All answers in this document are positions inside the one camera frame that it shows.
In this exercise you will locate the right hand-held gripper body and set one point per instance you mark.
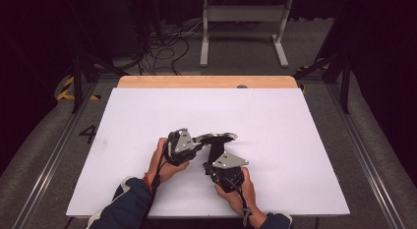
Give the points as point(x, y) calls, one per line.
point(229, 161)

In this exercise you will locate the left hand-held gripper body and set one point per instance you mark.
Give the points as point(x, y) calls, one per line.
point(182, 147)

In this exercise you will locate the oval silver picture frame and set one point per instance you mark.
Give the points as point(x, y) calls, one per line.
point(217, 147)

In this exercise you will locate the person's left hand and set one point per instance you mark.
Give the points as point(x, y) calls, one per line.
point(162, 171)

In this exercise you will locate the person's right hand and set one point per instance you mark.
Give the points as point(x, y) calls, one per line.
point(246, 196)

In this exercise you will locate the wooden table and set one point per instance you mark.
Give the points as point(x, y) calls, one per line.
point(196, 81)

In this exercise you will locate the white board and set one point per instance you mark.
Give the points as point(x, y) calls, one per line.
point(278, 124)

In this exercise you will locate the yellow black floor tape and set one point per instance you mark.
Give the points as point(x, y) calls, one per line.
point(305, 68)
point(67, 96)

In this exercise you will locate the black metal stand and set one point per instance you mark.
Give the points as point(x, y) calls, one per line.
point(345, 88)
point(77, 85)

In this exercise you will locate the white metal desk frame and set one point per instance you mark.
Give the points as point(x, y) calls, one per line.
point(205, 35)

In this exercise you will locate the aluminium floor rail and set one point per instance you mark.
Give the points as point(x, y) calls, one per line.
point(367, 157)
point(55, 157)

